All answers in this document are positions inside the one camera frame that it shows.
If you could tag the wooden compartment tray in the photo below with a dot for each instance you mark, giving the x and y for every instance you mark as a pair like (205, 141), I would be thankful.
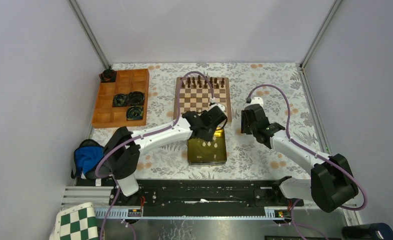
(105, 115)

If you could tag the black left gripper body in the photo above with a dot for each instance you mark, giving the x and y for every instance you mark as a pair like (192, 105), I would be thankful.
(207, 136)

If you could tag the blue yellow rolled tie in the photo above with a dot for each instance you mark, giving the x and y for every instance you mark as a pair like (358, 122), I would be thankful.
(120, 100)

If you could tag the dark floral rolled tie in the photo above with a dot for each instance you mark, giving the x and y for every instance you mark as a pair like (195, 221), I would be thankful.
(108, 76)

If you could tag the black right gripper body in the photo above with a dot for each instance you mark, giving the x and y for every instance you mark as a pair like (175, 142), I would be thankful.
(246, 127)

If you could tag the wooden chess board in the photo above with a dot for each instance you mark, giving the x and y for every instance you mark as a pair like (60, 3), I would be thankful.
(197, 96)

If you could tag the floral patterned table mat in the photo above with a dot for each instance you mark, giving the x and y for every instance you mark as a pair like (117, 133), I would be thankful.
(280, 87)

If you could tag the green white chess mat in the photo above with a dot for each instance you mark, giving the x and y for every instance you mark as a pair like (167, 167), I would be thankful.
(76, 223)

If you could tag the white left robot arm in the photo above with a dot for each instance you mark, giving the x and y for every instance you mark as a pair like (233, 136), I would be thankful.
(123, 150)

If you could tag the gold metal tin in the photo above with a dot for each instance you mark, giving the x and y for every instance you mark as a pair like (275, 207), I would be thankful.
(207, 156)

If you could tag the blue black cloth bag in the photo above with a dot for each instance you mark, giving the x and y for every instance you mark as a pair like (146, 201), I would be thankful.
(85, 159)

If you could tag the aluminium frame rail left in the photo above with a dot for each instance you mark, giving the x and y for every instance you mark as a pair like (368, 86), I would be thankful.
(76, 9)

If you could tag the dark rolled tie centre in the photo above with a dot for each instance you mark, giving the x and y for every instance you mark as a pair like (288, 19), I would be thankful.
(136, 98)

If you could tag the green black rolled tie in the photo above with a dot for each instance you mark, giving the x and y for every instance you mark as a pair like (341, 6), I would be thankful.
(134, 113)

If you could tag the dark rook left corner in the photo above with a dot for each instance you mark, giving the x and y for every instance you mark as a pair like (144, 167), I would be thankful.
(182, 83)

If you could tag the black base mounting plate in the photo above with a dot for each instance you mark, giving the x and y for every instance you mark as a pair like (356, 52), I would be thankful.
(205, 198)

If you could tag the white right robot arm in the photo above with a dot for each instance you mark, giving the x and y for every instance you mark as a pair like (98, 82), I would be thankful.
(331, 183)

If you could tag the black cylinder bottle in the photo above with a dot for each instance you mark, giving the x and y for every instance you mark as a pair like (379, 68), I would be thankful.
(373, 231)

